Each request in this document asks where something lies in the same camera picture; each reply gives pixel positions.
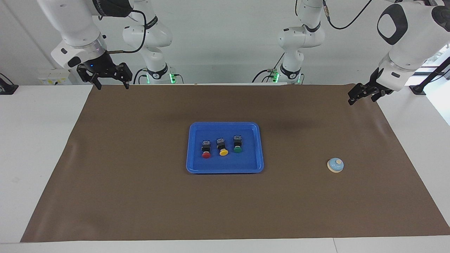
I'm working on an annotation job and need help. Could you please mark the light blue desk bell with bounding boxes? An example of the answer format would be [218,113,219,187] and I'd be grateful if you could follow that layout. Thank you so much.
[327,158,345,174]

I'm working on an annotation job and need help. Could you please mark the yellow push button switch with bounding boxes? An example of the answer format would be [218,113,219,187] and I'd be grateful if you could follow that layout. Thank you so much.
[216,138,229,156]

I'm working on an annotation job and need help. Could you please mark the blue plastic tray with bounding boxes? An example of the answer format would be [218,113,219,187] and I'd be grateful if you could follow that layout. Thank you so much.
[186,122,264,174]

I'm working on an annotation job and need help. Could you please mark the window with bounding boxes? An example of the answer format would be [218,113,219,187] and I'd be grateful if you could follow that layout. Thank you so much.
[422,44,450,69]

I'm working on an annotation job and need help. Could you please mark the brown table mat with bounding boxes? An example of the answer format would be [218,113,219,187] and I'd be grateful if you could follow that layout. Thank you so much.
[20,84,450,243]

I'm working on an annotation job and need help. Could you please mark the black base power cable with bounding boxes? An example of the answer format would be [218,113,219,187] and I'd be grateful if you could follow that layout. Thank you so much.
[252,53,285,84]
[133,68,148,85]

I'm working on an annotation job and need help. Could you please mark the black camera stand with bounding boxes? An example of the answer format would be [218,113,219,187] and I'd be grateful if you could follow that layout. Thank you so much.
[410,56,450,95]

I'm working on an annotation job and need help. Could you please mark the white wall socket box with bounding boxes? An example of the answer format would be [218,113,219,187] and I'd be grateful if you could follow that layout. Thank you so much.
[38,68,72,85]

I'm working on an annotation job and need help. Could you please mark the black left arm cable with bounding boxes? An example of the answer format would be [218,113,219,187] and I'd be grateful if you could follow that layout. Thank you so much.
[322,0,373,30]

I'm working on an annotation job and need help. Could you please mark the black clamp mount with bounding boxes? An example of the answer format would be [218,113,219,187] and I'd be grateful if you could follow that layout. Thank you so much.
[0,73,19,95]

